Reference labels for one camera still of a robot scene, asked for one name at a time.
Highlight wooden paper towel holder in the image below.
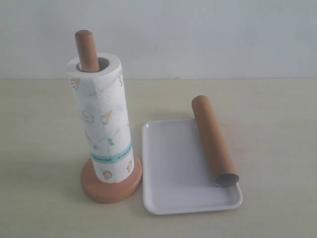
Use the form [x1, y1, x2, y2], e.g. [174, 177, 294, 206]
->
[75, 30, 142, 203]

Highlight printed white paper towel roll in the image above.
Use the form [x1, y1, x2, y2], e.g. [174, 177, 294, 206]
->
[67, 54, 134, 183]

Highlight white rectangular plastic tray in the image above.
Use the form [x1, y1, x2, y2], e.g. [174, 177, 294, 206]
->
[142, 119, 243, 215]

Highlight brown cardboard tube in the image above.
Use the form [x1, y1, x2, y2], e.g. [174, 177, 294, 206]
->
[192, 95, 239, 187]

